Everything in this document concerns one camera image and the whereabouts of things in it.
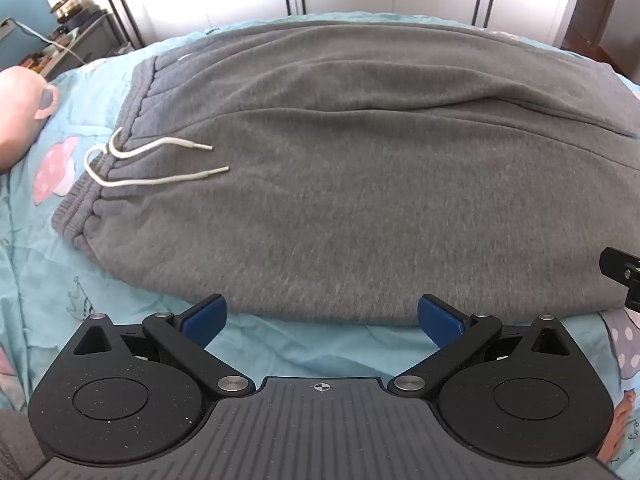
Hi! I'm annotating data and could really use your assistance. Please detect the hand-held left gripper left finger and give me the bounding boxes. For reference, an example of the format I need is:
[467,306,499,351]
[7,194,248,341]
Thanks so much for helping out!
[66,293,256,402]

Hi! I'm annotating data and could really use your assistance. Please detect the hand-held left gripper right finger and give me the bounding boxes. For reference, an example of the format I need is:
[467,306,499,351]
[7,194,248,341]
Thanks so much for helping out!
[389,294,577,402]

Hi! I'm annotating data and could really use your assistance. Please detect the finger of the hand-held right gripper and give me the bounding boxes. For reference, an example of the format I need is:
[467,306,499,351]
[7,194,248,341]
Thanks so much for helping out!
[599,247,640,312]

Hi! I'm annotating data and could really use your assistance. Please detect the grey sweat pants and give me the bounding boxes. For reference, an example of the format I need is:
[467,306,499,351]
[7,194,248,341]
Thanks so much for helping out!
[51,16,640,326]

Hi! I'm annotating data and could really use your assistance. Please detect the light blue printed bed sheet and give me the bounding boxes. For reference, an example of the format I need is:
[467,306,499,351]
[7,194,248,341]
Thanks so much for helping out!
[0,20,640,480]

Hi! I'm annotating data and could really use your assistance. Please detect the brown wooden door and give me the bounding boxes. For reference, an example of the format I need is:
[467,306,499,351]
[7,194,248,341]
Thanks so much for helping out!
[564,0,640,73]

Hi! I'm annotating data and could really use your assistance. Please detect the pink plush toy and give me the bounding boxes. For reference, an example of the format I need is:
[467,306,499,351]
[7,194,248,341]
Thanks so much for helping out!
[0,66,60,175]

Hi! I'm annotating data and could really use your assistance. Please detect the grey bedside cabinet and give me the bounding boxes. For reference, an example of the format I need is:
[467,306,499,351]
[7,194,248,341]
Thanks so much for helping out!
[39,9,127,77]

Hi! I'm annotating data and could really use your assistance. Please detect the metal pot with lid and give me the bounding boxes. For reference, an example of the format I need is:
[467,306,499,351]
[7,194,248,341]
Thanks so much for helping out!
[49,0,102,25]

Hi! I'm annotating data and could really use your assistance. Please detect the white cable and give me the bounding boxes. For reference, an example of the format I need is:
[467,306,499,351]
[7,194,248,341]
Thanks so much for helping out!
[0,17,87,67]

